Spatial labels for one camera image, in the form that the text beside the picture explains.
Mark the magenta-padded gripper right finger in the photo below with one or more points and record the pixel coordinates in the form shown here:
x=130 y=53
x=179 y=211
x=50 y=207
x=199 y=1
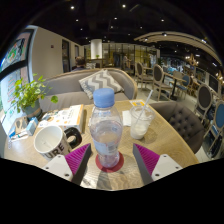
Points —
x=148 y=159

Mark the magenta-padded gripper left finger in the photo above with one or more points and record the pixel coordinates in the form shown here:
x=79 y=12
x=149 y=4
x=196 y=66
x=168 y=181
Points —
x=77 y=159

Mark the clear blue-capped water bottle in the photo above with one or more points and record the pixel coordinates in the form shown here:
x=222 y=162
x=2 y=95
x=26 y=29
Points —
x=106 y=133

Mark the white printed mug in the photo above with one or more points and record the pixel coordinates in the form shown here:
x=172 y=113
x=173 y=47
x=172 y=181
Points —
x=50 y=143

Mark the flat round red coaster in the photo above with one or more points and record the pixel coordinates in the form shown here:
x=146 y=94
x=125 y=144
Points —
x=116 y=166

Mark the clear plastic cup with straw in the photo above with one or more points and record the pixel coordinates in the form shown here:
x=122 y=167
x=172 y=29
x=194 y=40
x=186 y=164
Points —
x=140 y=125

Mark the colourful printed leaflet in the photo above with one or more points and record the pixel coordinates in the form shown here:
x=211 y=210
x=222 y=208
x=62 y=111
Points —
x=66 y=116

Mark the white paper napkin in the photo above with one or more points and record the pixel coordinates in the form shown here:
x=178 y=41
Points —
x=126 y=118

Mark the dark grey tufted armchair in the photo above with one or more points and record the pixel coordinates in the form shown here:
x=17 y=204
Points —
x=181 y=121

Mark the small blue box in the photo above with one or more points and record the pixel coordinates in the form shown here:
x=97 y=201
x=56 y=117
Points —
x=32 y=126

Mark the yellow table card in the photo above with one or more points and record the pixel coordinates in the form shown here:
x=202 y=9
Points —
x=136 y=103

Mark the grey curved sofa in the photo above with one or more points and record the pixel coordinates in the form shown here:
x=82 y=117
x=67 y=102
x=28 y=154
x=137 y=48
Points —
x=66 y=86

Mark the grey chevron pillow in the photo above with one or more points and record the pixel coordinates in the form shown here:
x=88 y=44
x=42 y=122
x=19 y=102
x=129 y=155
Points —
x=100 y=81

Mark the group of upholstered dining chairs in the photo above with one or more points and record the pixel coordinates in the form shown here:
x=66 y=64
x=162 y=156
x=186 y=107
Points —
x=160 y=78

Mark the green potted plant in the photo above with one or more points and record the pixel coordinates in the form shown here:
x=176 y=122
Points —
x=28 y=93

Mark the person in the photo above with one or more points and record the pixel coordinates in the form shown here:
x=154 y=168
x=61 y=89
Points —
x=79 y=64

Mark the group of ceiling spotlights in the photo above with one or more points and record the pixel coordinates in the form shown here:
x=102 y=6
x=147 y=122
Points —
x=72 y=7

